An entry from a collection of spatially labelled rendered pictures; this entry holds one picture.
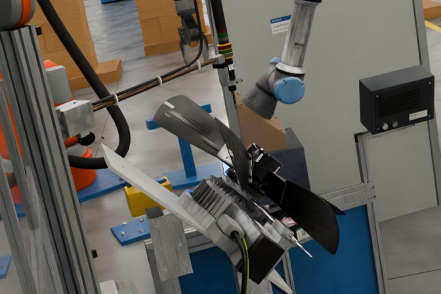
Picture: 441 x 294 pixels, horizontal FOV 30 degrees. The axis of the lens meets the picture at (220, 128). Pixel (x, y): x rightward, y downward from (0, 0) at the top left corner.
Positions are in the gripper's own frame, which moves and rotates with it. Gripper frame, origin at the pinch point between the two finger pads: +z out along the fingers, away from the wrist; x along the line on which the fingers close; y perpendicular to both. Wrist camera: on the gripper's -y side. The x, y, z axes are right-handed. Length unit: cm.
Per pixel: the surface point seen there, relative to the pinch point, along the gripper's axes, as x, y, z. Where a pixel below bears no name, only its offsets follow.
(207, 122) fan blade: 10, -51, 9
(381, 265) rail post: -53, -17, 92
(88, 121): 47, -87, -9
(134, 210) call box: 36, -19, 42
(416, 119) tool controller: -75, -18, 36
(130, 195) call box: 36, -19, 36
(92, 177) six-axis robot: 38, 331, 135
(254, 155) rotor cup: 0, -64, 19
